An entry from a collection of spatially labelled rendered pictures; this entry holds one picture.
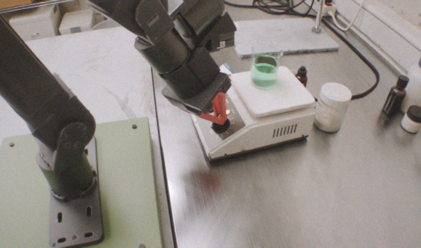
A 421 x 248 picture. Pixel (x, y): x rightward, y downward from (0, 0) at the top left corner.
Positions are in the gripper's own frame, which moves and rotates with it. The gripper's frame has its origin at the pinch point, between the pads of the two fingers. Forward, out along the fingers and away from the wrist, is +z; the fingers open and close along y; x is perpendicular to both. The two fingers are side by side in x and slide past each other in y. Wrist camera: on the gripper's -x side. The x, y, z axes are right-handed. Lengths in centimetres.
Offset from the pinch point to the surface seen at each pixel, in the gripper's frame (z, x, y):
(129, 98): -1.5, 4.1, 23.9
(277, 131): 6.1, -4.1, -6.9
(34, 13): 5, -25, 235
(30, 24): 8, -16, 232
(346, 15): 31, -62, 10
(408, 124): 22.6, -23.1, -22.9
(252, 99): 0.6, -5.5, -2.9
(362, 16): 27, -59, 3
